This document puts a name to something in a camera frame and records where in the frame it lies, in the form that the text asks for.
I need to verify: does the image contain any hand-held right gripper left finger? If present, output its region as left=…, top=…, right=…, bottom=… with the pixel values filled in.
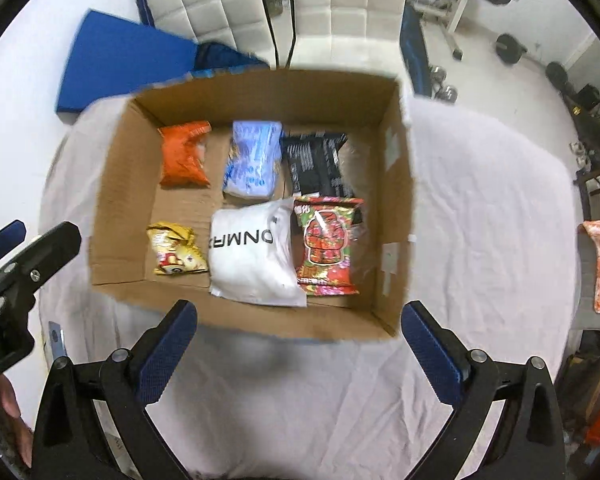
left=30, top=300, right=198, bottom=480

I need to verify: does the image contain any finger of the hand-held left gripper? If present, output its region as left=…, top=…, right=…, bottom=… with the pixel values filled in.
left=0, top=221, right=82, bottom=311
left=0, top=219, right=27, bottom=271

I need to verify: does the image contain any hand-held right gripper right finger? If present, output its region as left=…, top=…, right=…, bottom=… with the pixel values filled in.
left=401, top=301, right=566, bottom=480

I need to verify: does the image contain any yellow snack packet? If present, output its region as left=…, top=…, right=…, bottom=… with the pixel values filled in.
left=146, top=223, right=210, bottom=276

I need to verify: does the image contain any white soft packet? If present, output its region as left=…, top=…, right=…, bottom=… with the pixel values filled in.
left=208, top=197, right=308, bottom=308

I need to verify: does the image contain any red snack packet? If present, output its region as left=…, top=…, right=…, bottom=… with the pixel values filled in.
left=292, top=196, right=366, bottom=296

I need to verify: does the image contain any orange snack packet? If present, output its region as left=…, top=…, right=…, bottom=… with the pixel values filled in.
left=157, top=120, right=212, bottom=188

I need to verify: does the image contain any cardboard box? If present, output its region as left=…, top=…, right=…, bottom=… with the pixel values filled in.
left=89, top=69, right=415, bottom=343

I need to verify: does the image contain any light blue soft packet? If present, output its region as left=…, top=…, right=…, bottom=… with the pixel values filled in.
left=222, top=120, right=285, bottom=200

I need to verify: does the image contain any black snack packet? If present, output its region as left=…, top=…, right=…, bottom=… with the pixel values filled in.
left=281, top=131, right=361, bottom=200

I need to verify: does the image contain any person's left hand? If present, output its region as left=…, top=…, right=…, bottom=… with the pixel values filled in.
left=0, top=375, right=35, bottom=468

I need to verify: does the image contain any grey tablecloth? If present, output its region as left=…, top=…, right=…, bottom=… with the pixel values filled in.
left=37, top=95, right=578, bottom=480

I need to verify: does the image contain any black exercise machine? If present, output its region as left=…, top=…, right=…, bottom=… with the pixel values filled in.
left=555, top=330, right=600, bottom=411

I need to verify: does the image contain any grey padded chair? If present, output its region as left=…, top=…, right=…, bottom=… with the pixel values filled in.
left=572, top=225, right=600, bottom=332

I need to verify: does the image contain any blue foam mat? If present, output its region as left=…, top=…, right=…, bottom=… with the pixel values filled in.
left=55, top=7, right=201, bottom=123

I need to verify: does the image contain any dark wooden chair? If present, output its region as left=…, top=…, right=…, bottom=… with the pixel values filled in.
left=574, top=157, right=600, bottom=222

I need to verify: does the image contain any dark blue quilted cloth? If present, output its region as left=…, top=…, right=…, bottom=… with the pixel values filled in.
left=192, top=41, right=271, bottom=78

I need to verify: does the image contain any white quilted chair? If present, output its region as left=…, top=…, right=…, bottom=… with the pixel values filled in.
left=285, top=0, right=413, bottom=68
left=147, top=0, right=276, bottom=68

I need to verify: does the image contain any black and blue weight bench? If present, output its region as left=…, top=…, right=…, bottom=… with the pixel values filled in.
left=399, top=2, right=433, bottom=98

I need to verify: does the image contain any short barbell with black plates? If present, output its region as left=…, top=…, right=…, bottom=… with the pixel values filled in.
left=495, top=33, right=570, bottom=92

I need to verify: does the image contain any white barbell rack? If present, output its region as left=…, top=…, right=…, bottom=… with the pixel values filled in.
left=410, top=0, right=486, bottom=61

